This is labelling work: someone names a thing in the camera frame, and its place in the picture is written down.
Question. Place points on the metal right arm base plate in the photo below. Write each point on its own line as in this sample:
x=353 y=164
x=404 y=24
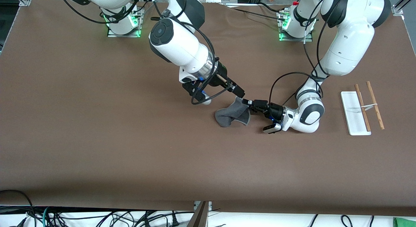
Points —
x=130 y=35

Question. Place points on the green object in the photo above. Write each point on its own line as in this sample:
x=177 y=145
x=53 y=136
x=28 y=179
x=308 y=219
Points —
x=404 y=222

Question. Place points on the white rack with wooden bars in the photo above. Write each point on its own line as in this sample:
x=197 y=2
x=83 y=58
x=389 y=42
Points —
x=356 y=116

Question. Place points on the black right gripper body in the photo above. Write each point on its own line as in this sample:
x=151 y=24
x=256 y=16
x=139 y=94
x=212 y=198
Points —
x=222 y=72

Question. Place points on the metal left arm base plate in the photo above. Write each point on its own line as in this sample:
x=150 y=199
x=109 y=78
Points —
x=305 y=39

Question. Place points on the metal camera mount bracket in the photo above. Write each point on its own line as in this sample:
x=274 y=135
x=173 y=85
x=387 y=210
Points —
x=200 y=219

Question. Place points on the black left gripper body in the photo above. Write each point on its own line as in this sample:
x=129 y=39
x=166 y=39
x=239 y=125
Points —
x=275 y=110

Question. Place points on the grey and pink towel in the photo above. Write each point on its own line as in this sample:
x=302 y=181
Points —
x=230 y=114

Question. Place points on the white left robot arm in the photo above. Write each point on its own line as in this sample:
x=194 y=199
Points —
x=344 y=48

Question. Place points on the brown table cover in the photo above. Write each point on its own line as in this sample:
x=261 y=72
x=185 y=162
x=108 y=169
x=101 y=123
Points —
x=130 y=155

